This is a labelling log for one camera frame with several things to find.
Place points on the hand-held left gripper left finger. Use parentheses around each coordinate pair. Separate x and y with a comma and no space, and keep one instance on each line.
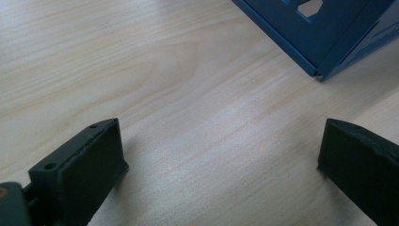
(81,172)

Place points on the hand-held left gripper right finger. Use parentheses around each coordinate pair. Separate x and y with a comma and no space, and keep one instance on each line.
(363,169)

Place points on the blue plastic file rack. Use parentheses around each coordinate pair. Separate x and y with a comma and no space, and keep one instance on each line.
(338,34)

